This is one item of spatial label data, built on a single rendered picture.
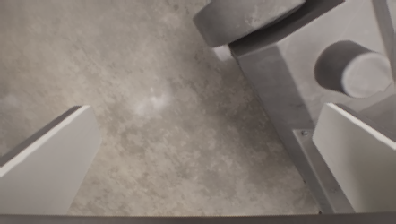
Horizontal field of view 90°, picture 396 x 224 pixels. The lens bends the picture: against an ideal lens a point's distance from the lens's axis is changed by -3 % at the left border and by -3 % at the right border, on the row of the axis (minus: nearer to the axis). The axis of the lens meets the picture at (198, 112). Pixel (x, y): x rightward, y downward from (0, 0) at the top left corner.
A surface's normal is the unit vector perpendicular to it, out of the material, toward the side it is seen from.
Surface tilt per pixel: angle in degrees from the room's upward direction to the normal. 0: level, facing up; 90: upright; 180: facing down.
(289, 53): 0
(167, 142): 0
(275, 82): 45
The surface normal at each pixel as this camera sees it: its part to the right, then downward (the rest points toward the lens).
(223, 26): -0.58, 0.66
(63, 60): -0.04, 0.42
